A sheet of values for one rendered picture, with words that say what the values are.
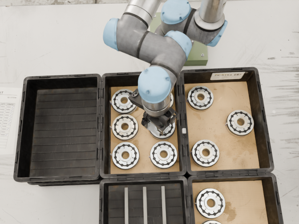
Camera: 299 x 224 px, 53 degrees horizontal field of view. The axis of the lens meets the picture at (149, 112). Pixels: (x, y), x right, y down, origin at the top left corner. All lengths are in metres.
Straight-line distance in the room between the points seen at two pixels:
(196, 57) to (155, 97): 0.74
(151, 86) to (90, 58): 0.84
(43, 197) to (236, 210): 0.77
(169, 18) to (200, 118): 0.41
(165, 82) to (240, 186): 0.63
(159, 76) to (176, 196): 0.58
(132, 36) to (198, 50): 0.69
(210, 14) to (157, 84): 0.53
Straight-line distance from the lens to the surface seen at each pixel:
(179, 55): 0.73
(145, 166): 1.15
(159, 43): 0.74
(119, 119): 1.17
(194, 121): 1.20
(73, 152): 1.20
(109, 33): 0.78
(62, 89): 1.30
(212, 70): 1.18
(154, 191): 1.14
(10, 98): 1.52
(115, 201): 1.15
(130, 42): 0.75
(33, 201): 1.37
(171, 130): 1.15
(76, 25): 1.59
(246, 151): 1.21
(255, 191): 1.20
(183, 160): 1.06
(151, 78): 0.68
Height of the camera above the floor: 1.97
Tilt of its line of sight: 72 degrees down
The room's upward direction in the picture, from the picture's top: 4 degrees counter-clockwise
